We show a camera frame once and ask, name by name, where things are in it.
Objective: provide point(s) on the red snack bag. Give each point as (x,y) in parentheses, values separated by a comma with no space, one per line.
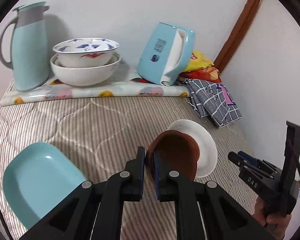
(207,75)

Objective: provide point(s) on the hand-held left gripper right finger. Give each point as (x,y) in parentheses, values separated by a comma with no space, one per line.
(157,180)

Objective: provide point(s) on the large white bowl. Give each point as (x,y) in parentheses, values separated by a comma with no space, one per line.
(85,76)

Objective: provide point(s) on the light blue thermos jug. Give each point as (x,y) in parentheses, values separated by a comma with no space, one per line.
(30,55)

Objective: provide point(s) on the grey checked cloth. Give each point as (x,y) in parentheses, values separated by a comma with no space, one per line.
(215,105)

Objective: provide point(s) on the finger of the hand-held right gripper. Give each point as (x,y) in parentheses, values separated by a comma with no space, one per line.
(248,158)
(236,158)

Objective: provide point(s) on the blue patterned white bowl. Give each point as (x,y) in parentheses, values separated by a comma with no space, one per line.
(85,60)

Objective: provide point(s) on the person's right hand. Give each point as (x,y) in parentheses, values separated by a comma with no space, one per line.
(277,226)

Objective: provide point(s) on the light blue electric kettle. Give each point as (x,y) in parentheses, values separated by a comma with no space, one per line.
(152,60)

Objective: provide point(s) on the small white bowl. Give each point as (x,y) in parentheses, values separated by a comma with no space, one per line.
(205,150)

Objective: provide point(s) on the fruit print table cover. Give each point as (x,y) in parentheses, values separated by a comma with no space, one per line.
(90,92)

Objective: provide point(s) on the brown wooden door frame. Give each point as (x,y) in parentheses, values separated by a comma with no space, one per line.
(240,30)

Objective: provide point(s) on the blue square plate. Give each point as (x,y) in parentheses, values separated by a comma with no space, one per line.
(40,180)

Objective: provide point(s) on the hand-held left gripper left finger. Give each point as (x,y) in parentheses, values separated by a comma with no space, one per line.
(137,175)

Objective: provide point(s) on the striped quilted blanket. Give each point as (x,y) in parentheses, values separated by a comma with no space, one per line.
(90,130)

